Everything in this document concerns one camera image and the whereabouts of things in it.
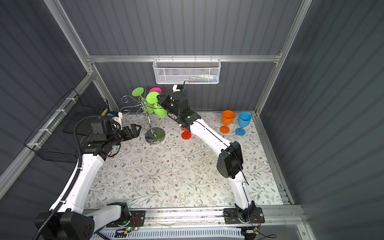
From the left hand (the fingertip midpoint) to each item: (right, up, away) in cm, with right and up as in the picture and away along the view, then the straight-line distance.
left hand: (133, 128), depth 77 cm
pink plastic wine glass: (+8, +23, +12) cm, 27 cm away
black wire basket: (-32, -5, -9) cm, 34 cm away
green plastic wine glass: (+5, +11, +7) cm, 15 cm away
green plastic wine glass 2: (+12, +9, +8) cm, 17 cm away
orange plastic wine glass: (+54, +7, +22) cm, 59 cm away
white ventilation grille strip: (+36, -50, -6) cm, 62 cm away
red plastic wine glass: (+25, -5, +29) cm, 39 cm away
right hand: (+12, +16, -1) cm, 20 cm away
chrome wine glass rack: (+5, -6, +28) cm, 29 cm away
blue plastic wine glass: (+64, +5, +20) cm, 68 cm away
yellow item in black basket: (-20, +9, +8) cm, 23 cm away
